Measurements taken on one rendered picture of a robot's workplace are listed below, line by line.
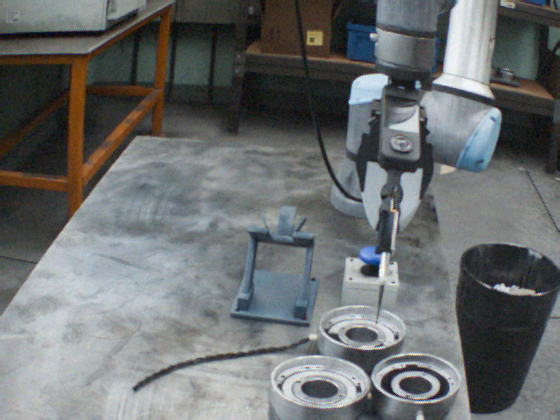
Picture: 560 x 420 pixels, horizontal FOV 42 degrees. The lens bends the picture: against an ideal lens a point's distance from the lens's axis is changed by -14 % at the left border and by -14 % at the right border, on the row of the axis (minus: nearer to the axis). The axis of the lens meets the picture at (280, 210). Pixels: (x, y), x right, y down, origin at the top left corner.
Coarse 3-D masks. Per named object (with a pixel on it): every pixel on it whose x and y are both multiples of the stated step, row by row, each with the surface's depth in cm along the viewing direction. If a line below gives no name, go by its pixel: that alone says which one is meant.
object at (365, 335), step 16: (320, 320) 95; (336, 320) 98; (368, 320) 98; (384, 320) 98; (400, 320) 96; (320, 336) 93; (352, 336) 97; (368, 336) 97; (384, 336) 94; (400, 336) 95; (336, 352) 91; (352, 352) 90; (368, 352) 90; (384, 352) 90; (400, 352) 93; (368, 368) 91
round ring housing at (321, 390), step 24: (288, 360) 86; (312, 360) 88; (336, 360) 87; (312, 384) 85; (336, 384) 84; (360, 384) 85; (288, 408) 80; (312, 408) 78; (336, 408) 78; (360, 408) 81
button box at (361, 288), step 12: (348, 264) 109; (360, 264) 109; (396, 264) 110; (348, 276) 105; (360, 276) 106; (372, 276) 106; (396, 276) 106; (348, 288) 104; (360, 288) 104; (372, 288) 104; (384, 288) 104; (396, 288) 104; (348, 300) 105; (360, 300) 105; (372, 300) 105; (384, 300) 105
